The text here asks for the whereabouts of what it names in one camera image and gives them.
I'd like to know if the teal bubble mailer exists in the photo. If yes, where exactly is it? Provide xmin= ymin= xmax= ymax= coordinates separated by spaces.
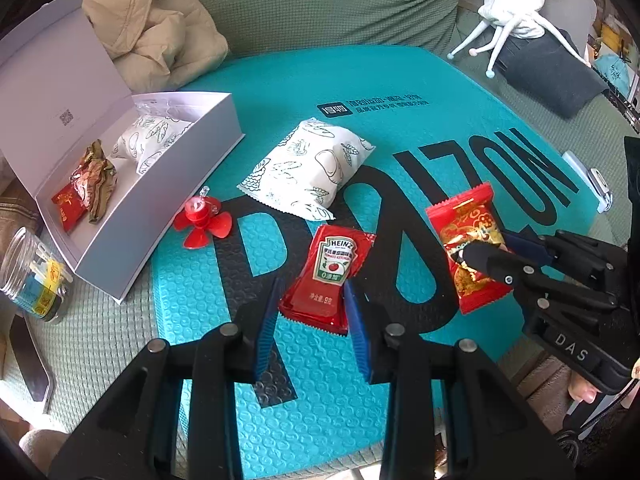
xmin=150 ymin=44 xmax=614 ymax=480

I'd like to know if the brown snack wrapper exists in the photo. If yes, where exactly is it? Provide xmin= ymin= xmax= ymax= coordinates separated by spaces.
xmin=70 ymin=139 xmax=117 ymax=224

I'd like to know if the right hand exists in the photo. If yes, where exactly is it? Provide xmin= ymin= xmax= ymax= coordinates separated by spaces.
xmin=567 ymin=356 xmax=640 ymax=406

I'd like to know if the white bread-print snack bag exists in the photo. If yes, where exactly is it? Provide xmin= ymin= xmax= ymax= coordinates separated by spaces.
xmin=238 ymin=117 xmax=375 ymax=221

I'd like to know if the red gold snack packet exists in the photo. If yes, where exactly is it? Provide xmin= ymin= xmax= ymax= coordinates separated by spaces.
xmin=424 ymin=182 xmax=516 ymax=316

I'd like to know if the beige puffer jacket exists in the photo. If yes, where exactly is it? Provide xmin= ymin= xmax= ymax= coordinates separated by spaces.
xmin=82 ymin=0 xmax=229 ymax=94

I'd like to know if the white open gift box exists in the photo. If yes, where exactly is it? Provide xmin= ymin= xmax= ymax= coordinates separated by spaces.
xmin=0 ymin=0 xmax=246 ymax=305

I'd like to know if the clear jar with label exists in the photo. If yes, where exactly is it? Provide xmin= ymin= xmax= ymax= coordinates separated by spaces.
xmin=1 ymin=226 xmax=74 ymax=323

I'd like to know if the dark grey cushion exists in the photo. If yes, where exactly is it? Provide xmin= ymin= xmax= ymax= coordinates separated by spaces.
xmin=497 ymin=32 xmax=608 ymax=119

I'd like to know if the brown striped cloth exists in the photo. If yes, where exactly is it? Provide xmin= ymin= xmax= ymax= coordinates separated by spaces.
xmin=0 ymin=178 xmax=43 ymax=259

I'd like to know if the black smartphone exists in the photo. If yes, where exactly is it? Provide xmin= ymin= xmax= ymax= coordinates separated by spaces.
xmin=9 ymin=314 xmax=54 ymax=408

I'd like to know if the small red candy packet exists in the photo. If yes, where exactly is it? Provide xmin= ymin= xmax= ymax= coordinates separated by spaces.
xmin=51 ymin=183 xmax=87 ymax=233

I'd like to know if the red Heinz ketchup packet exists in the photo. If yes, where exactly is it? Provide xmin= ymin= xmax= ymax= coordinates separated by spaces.
xmin=279 ymin=224 xmax=376 ymax=336

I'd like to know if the green fabric sofa cover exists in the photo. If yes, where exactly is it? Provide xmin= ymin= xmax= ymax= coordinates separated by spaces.
xmin=30 ymin=0 xmax=632 ymax=434

